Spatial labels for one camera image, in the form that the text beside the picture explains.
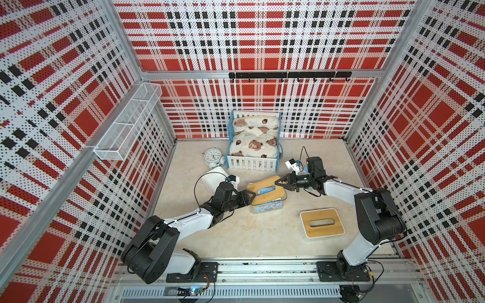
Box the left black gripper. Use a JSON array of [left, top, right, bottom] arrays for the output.
[[222, 189, 256, 212]]

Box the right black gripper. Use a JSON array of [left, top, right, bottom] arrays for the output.
[[275, 170, 314, 193]]

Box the bamboo slotted lid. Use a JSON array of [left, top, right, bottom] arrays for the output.
[[246, 175, 285, 206]]

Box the blue soft tissue pack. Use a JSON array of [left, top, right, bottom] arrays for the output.
[[255, 199, 283, 213]]

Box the clear plastic tissue box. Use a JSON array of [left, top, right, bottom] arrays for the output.
[[249, 196, 284, 215]]

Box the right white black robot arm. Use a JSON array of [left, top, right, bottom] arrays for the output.
[[275, 157, 407, 267]]

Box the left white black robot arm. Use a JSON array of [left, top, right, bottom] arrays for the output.
[[121, 181, 256, 284]]

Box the white tissue box bamboo lid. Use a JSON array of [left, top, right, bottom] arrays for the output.
[[299, 208, 346, 240]]

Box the white alarm clock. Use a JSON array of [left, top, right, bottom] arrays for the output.
[[203, 148, 226, 169]]

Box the blue white toy crib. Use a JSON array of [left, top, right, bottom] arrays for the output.
[[226, 111, 282, 172]]

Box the bear print blanket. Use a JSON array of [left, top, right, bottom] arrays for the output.
[[229, 132, 278, 159]]

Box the bear print pillow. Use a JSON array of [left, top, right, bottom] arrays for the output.
[[232, 116, 280, 136]]

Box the green circuit board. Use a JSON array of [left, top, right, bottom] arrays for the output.
[[178, 287, 204, 297]]

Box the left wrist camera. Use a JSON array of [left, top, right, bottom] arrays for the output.
[[226, 175, 240, 191]]

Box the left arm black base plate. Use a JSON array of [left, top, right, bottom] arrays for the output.
[[165, 262, 219, 283]]

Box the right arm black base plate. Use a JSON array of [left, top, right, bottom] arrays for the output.
[[317, 260, 371, 282]]

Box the black hook rail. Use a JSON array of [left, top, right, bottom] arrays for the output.
[[229, 71, 352, 80]]

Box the white wire mesh shelf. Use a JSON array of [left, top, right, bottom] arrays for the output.
[[94, 83, 162, 161]]

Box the aluminium front rail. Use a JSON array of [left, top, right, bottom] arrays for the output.
[[106, 257, 433, 302]]

